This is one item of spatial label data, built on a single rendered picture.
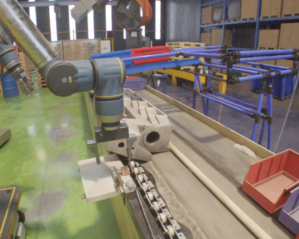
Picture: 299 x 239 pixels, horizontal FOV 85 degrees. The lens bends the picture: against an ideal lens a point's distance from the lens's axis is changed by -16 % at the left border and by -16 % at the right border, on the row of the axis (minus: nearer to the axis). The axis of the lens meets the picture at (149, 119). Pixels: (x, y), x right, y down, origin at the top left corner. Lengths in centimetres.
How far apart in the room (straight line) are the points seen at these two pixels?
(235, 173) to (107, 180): 65
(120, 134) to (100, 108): 14
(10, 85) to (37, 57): 687
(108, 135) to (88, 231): 113
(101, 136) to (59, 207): 138
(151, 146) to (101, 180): 37
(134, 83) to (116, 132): 208
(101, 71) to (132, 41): 728
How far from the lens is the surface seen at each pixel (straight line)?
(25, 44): 77
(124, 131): 74
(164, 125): 108
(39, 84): 874
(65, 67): 61
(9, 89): 764
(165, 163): 107
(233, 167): 111
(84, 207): 192
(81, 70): 62
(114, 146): 95
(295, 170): 114
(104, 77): 64
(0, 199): 175
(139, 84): 281
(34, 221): 196
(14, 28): 77
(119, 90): 67
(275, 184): 108
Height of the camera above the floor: 134
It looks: 21 degrees down
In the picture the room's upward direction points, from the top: straight up
